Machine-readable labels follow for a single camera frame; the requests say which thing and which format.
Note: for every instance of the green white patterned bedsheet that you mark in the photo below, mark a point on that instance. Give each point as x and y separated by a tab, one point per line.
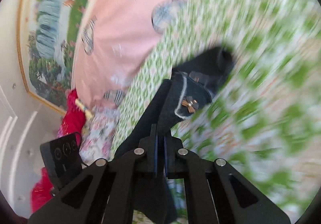
265	120

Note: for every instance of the floral pillow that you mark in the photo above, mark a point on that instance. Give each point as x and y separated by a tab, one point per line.
98	138

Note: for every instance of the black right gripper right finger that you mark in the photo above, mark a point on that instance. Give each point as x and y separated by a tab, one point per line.
203	189

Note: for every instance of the red blanket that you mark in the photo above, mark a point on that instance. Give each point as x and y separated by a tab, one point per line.
72	122

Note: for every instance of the framed landscape painting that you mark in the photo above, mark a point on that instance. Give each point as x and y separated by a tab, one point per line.
46	37

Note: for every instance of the black pants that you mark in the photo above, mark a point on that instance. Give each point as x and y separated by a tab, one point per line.
193	85

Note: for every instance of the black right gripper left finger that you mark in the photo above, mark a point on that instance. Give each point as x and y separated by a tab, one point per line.
135	183

